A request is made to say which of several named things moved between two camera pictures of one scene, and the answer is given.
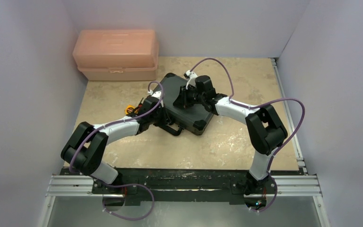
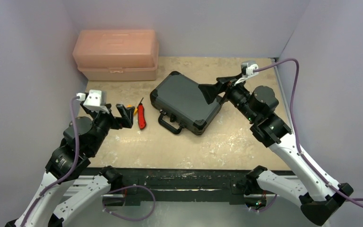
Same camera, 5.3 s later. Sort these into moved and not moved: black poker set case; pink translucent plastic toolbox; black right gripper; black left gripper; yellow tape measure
Moved: black left gripper; black right gripper
Not moved: pink translucent plastic toolbox; black poker set case; yellow tape measure
